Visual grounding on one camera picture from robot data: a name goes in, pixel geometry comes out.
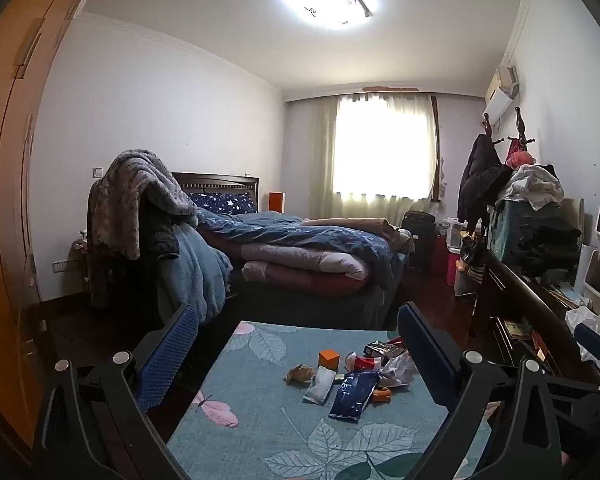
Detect black folded clothes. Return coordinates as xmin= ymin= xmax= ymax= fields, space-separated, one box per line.
xmin=517 ymin=225 xmax=583 ymax=277

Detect white green tissue packet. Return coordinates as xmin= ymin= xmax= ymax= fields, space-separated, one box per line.
xmin=302 ymin=366 xmax=336 ymax=406

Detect bed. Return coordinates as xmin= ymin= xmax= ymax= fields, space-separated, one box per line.
xmin=172 ymin=172 xmax=411 ymax=333

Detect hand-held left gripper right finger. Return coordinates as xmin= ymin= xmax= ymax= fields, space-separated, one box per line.
xmin=397 ymin=301 xmax=600 ymax=480

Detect teal cloth-covered box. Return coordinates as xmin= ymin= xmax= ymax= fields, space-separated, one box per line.
xmin=487 ymin=200 xmax=563 ymax=261

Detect brown wrapper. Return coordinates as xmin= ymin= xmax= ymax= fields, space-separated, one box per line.
xmin=285 ymin=364 xmax=316 ymax=385

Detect dark foil wrapper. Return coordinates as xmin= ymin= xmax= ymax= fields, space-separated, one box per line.
xmin=363 ymin=341 xmax=406 ymax=360

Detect pink quilt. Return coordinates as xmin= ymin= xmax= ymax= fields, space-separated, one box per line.
xmin=240 ymin=242 xmax=371 ymax=283

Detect brown blanket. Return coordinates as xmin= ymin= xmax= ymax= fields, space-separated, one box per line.
xmin=302 ymin=217 xmax=403 ymax=241

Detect white lidded container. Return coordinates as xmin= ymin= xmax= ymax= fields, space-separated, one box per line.
xmin=445 ymin=217 xmax=468 ymax=251

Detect blue snack packet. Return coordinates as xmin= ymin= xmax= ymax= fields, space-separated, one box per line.
xmin=328 ymin=371 xmax=381 ymax=422

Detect black hanging coats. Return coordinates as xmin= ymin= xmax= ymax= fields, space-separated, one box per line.
xmin=457 ymin=134 xmax=513 ymax=231

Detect books on dresser shelf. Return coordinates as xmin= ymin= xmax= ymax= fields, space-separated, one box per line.
xmin=502 ymin=317 xmax=551 ymax=357

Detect grey fleece blanket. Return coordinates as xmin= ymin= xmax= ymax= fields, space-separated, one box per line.
xmin=87 ymin=149 xmax=201 ymax=261

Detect red snack bag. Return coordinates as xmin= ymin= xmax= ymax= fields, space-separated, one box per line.
xmin=345 ymin=352 xmax=383 ymax=372

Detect clear plastic bag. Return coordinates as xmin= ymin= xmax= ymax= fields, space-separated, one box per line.
xmin=378 ymin=351 xmax=417 ymax=388

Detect dark wooden dresser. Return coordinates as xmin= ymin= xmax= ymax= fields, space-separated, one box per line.
xmin=467 ymin=250 xmax=600 ymax=386

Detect white air conditioner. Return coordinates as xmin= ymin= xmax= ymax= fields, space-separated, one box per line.
xmin=482 ymin=65 xmax=521 ymax=123

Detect light blue fleece blanket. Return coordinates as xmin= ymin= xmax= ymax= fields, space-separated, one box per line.
xmin=155 ymin=220 xmax=233 ymax=326

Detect dark wooden headboard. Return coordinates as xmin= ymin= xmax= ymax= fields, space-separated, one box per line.
xmin=172 ymin=172 xmax=260 ymax=211

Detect wooden coat rack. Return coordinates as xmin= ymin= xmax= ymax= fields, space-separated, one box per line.
xmin=480 ymin=106 xmax=536 ymax=161

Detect dark jacket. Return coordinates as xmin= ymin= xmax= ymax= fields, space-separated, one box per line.
xmin=142 ymin=207 xmax=181 ymax=263

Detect blue duvet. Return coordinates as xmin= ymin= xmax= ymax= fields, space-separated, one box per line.
xmin=195 ymin=209 xmax=406 ymax=291

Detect sheer window curtains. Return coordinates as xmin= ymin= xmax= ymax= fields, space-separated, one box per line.
xmin=310 ymin=92 xmax=440 ymax=218

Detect orange wooden wardrobe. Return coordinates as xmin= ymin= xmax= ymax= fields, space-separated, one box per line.
xmin=0 ymin=0 xmax=106 ymax=453

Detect pile of light clothes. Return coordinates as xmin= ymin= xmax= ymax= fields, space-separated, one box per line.
xmin=497 ymin=152 xmax=565 ymax=211

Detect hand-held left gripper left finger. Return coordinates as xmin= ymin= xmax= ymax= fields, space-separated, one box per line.
xmin=30 ymin=302 xmax=201 ymax=480

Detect blue star-print pillow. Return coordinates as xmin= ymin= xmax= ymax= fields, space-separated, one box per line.
xmin=187 ymin=191 xmax=257 ymax=215

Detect black suitcase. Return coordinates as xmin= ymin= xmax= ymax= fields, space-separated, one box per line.
xmin=401 ymin=211 xmax=437 ymax=273

